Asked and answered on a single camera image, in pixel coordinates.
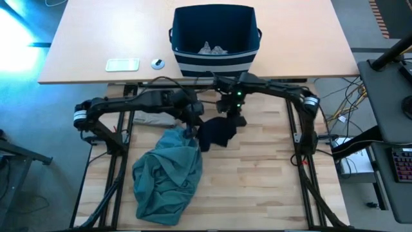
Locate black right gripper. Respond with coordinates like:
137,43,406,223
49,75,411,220
225,90,248,127

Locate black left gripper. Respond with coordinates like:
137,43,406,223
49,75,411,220
175,92,205,139

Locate navy boxer briefs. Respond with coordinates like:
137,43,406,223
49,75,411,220
196,116,239,152

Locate khaki shorts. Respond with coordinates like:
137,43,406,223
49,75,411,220
133,111,178,128

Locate teal shirt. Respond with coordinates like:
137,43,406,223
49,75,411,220
131,126,204,226

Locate navy white striped fabric bin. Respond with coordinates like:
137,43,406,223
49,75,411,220
167,4,263,78

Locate white patterned crumpled cloth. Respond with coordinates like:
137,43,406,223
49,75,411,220
196,41,229,55

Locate beige wooden desk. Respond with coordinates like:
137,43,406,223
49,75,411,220
37,0,360,85

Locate black support bar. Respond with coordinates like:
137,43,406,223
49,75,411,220
331,124,382,160

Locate white box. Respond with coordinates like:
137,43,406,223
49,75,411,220
331,137,376,184

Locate grey desk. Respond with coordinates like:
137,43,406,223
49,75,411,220
357,59,412,225

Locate black pole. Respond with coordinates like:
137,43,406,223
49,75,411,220
370,34,412,72

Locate black metal stand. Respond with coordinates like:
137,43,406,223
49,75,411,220
0,128,53,232

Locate black keyboard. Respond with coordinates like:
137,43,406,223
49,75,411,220
391,147,412,184

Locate black flat device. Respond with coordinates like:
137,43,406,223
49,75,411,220
398,61,412,85

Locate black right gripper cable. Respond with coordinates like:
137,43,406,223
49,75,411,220
199,71,226,106

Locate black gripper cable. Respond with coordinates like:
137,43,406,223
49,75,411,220
150,75,194,97
199,71,226,106

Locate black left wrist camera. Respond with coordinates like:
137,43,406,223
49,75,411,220
169,89,198,104

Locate black aluminium table frame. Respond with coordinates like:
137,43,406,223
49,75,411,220
69,82,350,232

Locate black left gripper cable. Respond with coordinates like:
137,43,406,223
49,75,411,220
150,75,194,97

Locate yellow cable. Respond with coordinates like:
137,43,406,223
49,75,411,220
334,86,368,119

